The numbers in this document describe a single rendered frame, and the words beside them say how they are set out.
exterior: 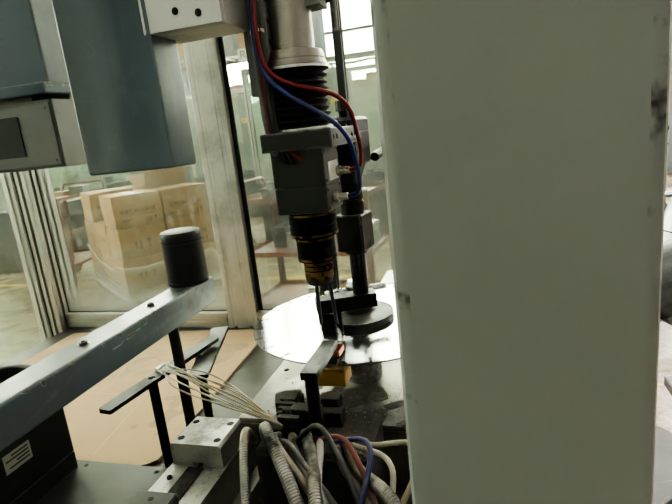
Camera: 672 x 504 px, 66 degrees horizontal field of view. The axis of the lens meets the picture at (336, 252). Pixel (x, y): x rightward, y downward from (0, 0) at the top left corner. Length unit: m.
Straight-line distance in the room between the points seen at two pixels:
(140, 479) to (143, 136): 0.44
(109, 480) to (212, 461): 0.16
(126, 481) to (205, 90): 0.90
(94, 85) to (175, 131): 0.10
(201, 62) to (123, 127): 0.76
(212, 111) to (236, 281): 0.44
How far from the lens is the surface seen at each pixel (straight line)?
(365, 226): 0.68
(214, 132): 1.34
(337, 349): 0.66
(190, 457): 0.70
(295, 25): 0.59
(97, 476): 0.81
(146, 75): 0.59
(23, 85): 0.76
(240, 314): 1.41
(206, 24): 0.55
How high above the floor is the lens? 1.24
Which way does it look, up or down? 13 degrees down
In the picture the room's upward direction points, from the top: 6 degrees counter-clockwise
